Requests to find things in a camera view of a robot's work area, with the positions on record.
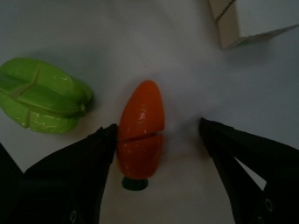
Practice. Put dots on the white toy knife block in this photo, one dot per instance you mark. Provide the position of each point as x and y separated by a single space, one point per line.
264 14

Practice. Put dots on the orange toy carrot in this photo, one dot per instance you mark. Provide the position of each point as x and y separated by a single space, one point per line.
142 125

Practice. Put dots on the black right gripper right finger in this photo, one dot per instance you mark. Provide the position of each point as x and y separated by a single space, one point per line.
280 180

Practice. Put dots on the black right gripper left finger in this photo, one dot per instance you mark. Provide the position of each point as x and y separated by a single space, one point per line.
62 180

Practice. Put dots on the green toy cabbage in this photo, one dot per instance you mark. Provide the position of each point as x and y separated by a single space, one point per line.
43 96

